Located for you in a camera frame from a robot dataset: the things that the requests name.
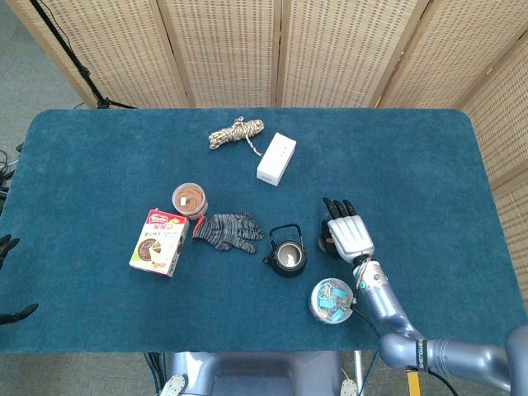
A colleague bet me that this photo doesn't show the black arm cable with connector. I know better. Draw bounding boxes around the black arm cable with connector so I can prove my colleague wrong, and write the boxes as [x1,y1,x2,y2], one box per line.
[349,304,457,396]

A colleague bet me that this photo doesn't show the clear tub of binder clips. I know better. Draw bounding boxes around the clear tub of binder clips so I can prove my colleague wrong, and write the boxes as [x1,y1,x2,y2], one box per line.
[307,277,357,327]

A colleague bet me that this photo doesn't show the wicker folding screen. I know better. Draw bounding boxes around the wicker folding screen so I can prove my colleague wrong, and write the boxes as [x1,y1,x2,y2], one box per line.
[4,0,528,304]

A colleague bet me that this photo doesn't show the clear jar of rubber bands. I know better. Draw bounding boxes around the clear jar of rubber bands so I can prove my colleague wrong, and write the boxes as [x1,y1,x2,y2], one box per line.
[171,181,209,220]

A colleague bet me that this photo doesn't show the blue grey robot torso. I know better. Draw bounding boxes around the blue grey robot torso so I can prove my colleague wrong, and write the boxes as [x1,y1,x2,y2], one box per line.
[158,350,361,396]

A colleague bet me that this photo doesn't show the black floor cables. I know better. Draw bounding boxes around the black floor cables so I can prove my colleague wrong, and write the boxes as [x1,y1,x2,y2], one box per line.
[0,141,25,215]

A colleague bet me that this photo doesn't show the white cardboard box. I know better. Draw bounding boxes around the white cardboard box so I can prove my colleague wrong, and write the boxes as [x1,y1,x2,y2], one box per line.
[256,132,298,187]

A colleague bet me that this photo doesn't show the black teapot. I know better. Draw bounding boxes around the black teapot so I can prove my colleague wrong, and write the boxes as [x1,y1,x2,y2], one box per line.
[262,223,309,279]

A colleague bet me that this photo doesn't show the black tripod stand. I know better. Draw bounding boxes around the black tripod stand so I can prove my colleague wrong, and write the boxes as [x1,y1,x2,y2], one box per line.
[30,0,138,111]

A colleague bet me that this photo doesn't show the blue table cloth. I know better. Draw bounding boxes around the blue table cloth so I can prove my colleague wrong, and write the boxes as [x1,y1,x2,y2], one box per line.
[0,107,528,355]

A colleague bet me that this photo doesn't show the grey striped knit glove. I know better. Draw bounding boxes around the grey striped knit glove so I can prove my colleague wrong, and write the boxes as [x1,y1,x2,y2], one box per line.
[191,211,266,254]

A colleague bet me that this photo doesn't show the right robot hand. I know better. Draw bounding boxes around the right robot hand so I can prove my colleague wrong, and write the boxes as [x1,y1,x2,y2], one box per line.
[321,197,375,264]

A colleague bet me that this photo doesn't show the coiled braided rope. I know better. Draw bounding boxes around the coiled braided rope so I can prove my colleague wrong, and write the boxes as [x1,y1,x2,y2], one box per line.
[208,117,265,157]

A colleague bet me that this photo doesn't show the red white snack box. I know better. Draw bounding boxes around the red white snack box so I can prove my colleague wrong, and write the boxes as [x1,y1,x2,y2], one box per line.
[128,208,191,278]

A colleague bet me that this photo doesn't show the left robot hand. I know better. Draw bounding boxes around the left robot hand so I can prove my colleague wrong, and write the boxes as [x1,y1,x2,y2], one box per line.
[0,233,40,326]

